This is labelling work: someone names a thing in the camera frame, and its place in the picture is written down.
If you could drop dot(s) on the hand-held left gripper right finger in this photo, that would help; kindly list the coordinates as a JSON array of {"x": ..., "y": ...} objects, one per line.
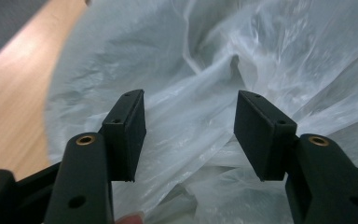
[{"x": 320, "y": 180}]

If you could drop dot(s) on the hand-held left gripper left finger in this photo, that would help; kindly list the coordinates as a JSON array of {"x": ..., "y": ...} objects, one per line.
[{"x": 84, "y": 180}]

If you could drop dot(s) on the white plastic bag blue edge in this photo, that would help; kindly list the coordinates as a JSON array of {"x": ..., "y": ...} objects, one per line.
[{"x": 199, "y": 46}]

